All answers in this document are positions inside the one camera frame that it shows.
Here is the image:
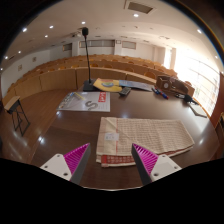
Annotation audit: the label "beige checked towel, red border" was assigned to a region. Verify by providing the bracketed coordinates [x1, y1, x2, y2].
[95, 116, 196, 168]

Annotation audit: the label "red marker pen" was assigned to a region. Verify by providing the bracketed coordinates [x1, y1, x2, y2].
[156, 88, 170, 101]

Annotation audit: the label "black remote control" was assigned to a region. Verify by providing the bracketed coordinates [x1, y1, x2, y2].
[118, 86, 132, 97]

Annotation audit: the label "blue booklet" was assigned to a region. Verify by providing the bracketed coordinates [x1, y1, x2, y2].
[118, 79, 154, 92]

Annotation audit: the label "wooden auditorium seat rows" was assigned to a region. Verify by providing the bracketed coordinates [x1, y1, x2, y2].
[1, 54, 194, 108]

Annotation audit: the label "ceiling air vent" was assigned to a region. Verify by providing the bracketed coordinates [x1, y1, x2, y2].
[123, 0, 157, 15]

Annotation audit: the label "grey magazine with red print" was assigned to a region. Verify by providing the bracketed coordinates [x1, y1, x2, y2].
[56, 91, 111, 113]

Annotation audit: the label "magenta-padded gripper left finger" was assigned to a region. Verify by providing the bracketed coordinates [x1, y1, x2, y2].
[39, 142, 92, 186]

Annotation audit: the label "yellow folder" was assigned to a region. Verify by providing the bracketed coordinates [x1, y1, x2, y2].
[92, 77, 124, 93]

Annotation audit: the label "black gooseneck desk microphone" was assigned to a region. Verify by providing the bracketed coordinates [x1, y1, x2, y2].
[81, 27, 98, 93]

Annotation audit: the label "black desk device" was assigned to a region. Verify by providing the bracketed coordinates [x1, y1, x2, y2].
[174, 92, 200, 104]

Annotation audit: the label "large bright window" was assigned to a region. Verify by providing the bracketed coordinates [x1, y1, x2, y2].
[173, 49, 221, 116]

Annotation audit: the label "recessed ceiling lights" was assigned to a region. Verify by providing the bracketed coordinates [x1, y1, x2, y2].
[0, 12, 204, 73]

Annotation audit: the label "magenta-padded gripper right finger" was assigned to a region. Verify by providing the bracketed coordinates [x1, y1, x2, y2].
[131, 143, 183, 186]

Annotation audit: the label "small folding side table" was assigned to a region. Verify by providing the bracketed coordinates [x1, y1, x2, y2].
[3, 95, 32, 137]

